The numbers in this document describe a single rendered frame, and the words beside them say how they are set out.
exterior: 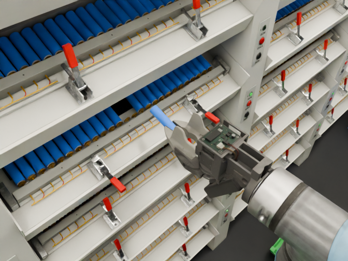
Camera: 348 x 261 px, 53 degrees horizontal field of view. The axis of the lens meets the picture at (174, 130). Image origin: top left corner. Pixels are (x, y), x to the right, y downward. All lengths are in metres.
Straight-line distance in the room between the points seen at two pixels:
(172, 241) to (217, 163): 0.76
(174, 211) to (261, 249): 0.69
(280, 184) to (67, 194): 0.39
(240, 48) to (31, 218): 0.59
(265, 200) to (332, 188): 1.48
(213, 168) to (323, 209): 0.18
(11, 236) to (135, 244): 0.48
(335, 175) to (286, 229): 1.55
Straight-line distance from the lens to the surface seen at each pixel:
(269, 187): 0.55
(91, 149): 0.72
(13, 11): 0.47
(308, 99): 1.55
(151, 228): 1.10
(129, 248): 1.08
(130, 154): 0.75
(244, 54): 0.88
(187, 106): 0.83
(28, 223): 0.70
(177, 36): 0.70
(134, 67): 0.63
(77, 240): 0.88
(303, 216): 0.54
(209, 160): 0.59
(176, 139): 0.64
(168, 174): 0.96
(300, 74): 1.35
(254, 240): 1.74
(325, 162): 2.12
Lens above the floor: 1.52
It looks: 46 degrees down
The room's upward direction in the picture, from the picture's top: straight up
